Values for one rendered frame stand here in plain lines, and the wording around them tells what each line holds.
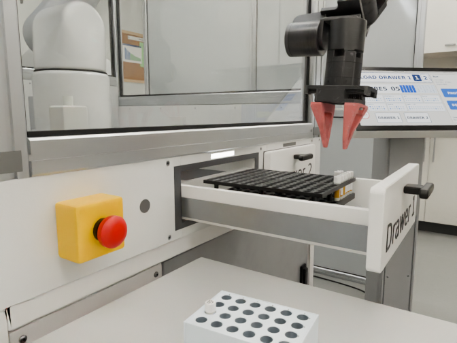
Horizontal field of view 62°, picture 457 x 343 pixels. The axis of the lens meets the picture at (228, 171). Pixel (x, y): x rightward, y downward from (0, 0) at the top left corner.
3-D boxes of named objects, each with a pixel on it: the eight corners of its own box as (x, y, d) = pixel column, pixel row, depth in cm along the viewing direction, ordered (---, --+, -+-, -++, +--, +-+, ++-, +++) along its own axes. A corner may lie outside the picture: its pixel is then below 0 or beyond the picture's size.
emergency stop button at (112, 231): (131, 244, 48) (130, 213, 47) (105, 254, 45) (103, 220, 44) (115, 239, 50) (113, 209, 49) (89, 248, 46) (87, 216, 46)
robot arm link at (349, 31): (362, 7, 57) (371, 18, 62) (318, 12, 61) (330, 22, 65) (357, 55, 58) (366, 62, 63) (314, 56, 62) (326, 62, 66)
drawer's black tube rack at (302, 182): (353, 211, 72) (356, 177, 71) (320, 235, 57) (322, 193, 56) (252, 197, 84) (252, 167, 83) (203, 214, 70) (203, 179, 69)
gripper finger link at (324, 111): (348, 150, 59) (355, 89, 58) (305, 146, 63) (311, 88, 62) (360, 150, 65) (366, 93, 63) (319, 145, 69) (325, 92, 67)
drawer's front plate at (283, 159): (314, 180, 115) (315, 143, 113) (269, 198, 91) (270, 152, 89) (309, 180, 116) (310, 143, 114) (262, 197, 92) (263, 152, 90)
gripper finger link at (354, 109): (351, 151, 59) (359, 89, 57) (308, 146, 63) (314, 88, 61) (364, 150, 64) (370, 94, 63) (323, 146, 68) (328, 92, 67)
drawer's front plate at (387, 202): (415, 221, 71) (419, 162, 70) (379, 275, 48) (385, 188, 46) (404, 220, 72) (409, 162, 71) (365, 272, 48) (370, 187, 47)
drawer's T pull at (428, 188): (433, 191, 59) (434, 182, 59) (428, 200, 53) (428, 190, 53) (408, 188, 61) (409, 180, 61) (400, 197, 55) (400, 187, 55)
